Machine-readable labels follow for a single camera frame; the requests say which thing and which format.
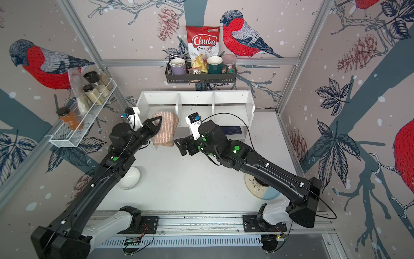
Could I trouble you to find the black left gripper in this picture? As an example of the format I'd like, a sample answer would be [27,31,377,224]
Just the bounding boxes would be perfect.
[128,114,163,156]

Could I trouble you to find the beige striped knitted cloth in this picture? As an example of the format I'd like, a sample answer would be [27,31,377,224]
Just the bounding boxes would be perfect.
[152,111,179,147]

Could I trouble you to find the white wooden bookshelf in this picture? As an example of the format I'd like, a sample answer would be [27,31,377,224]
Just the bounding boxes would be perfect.
[133,90,255,140]

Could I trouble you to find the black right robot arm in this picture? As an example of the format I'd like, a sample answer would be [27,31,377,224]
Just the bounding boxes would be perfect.
[174,120,322,228]

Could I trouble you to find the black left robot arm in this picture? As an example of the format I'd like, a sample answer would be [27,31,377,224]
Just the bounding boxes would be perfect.
[31,116,162,259]

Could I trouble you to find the dark blue book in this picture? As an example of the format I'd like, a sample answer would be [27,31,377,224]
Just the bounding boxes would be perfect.
[221,126,242,136]

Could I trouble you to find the white ceramic bowl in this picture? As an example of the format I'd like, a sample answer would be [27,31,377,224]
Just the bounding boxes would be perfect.
[118,167,141,190]

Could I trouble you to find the black lid spice jar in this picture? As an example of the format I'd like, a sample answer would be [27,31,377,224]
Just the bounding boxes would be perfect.
[83,71,110,98]
[83,84,104,105]

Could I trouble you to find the lavender mug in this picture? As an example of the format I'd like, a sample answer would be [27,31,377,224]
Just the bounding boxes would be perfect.
[169,58,187,75]

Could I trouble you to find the orange spice jar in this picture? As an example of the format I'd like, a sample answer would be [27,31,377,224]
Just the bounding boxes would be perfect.
[56,107,84,131]

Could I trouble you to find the clear plastic bag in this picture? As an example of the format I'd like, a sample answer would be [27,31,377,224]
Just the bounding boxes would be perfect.
[68,68,91,115]

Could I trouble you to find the green mug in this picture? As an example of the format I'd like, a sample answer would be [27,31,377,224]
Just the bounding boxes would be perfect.
[207,56,223,74]

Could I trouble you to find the cream and blue plate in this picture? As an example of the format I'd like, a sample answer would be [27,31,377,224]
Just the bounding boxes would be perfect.
[244,174,280,200]

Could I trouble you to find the pink lidded jar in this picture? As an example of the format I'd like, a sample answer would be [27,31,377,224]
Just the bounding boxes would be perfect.
[222,54,237,74]

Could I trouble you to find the red Chuba chips bag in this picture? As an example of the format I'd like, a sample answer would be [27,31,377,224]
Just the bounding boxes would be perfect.
[186,26,221,60]

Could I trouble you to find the black wall shelf basket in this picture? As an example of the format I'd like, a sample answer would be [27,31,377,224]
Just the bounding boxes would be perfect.
[165,64,237,84]

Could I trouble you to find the white wire wall rack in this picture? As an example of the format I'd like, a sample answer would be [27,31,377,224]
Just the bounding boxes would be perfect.
[49,78,118,148]

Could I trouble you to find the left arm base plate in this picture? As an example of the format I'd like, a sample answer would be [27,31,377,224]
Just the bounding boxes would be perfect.
[118,216,160,234]

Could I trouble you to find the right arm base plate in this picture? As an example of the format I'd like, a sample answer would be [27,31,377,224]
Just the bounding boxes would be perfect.
[242,214,287,233]

